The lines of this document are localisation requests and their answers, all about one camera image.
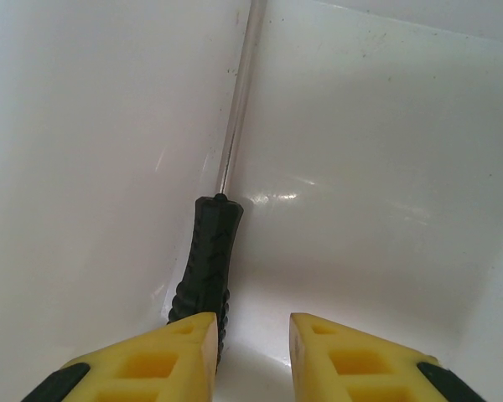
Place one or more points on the white plastic bin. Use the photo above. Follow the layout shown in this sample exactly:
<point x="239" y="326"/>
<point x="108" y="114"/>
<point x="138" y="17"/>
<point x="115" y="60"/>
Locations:
<point x="360" y="167"/>

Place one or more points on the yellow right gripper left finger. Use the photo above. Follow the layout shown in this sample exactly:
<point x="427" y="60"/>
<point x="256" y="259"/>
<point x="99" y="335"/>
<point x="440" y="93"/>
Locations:
<point x="151" y="368"/>

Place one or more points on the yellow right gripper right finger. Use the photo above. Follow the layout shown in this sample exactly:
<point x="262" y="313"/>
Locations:
<point x="356" y="368"/>

